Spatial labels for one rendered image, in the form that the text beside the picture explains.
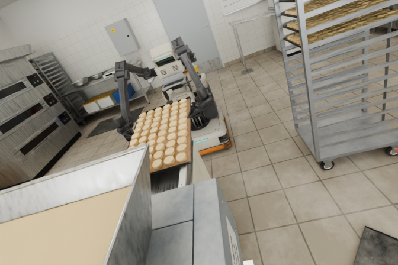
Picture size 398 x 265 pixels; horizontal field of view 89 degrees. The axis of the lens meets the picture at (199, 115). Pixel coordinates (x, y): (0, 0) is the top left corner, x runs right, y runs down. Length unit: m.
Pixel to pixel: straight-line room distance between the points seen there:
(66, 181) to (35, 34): 6.09
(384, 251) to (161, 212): 1.42
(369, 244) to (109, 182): 1.52
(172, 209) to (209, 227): 0.09
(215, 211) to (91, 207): 0.21
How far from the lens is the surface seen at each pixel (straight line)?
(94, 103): 5.57
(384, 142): 2.09
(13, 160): 4.26
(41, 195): 0.52
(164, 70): 2.00
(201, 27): 5.14
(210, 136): 2.25
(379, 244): 1.71
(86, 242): 0.37
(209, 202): 0.41
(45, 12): 6.21
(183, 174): 0.93
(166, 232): 0.41
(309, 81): 1.51
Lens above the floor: 1.49
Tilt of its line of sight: 26 degrees down
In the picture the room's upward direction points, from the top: 23 degrees counter-clockwise
